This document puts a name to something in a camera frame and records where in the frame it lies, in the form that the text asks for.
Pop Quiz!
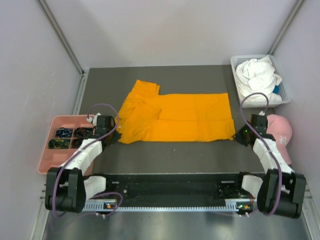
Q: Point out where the orange t shirt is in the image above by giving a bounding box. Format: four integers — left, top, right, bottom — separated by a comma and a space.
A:
116, 79, 236, 144

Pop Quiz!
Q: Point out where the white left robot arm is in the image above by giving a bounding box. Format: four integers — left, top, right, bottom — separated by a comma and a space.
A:
45, 113, 120, 213

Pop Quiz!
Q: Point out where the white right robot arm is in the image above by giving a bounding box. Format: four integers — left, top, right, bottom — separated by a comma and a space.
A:
233, 114, 307, 219

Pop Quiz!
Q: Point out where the dark rolled sock upper right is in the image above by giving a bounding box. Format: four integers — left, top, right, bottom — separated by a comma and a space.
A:
73, 127, 93, 138

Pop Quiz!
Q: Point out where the dark rolled sock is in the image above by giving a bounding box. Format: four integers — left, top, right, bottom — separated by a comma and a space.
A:
73, 127, 93, 138
55, 127, 73, 138
71, 138, 83, 149

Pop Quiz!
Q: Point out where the pink baseball cap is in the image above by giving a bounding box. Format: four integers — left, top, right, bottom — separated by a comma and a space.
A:
266, 114, 293, 165

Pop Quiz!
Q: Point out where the dark rolled sock lower right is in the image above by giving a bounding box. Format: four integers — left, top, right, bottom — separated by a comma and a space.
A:
71, 138, 83, 149

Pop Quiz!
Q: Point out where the pink divided tray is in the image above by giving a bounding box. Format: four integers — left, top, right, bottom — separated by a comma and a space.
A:
37, 115, 94, 175

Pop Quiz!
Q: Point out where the dark rolled sock upper left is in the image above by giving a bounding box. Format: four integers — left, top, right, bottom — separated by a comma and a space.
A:
55, 127, 73, 138

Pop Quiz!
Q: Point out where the blue item in basket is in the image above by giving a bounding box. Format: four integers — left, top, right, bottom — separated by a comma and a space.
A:
272, 85, 280, 95

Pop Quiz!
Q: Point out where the yellow patterned rolled sock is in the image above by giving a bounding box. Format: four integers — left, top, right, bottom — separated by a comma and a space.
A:
48, 138, 71, 150

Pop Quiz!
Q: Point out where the white crumpled t shirt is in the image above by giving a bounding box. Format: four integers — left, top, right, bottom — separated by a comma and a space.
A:
235, 55, 282, 102

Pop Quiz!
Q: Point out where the white plastic basket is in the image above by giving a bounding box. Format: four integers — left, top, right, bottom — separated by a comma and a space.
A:
230, 54, 292, 108

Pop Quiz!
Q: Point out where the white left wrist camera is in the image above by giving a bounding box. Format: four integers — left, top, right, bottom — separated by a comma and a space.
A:
86, 113, 101, 126

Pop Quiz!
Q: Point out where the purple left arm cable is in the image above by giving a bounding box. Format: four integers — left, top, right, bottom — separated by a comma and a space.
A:
51, 103, 123, 220

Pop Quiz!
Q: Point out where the aluminium frame post left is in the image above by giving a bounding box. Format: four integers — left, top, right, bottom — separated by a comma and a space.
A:
36, 0, 85, 75

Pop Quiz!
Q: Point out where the aluminium frame post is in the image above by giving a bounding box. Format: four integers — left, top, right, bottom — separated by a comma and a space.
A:
268, 0, 306, 55
36, 0, 85, 75

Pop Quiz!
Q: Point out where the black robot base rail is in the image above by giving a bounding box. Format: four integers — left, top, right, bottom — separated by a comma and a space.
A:
105, 173, 251, 210

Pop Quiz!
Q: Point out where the slotted grey cable duct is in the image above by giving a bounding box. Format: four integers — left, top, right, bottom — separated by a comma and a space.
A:
83, 200, 251, 213

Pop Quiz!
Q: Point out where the aluminium frame post right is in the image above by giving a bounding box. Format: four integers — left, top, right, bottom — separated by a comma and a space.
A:
268, 0, 306, 55

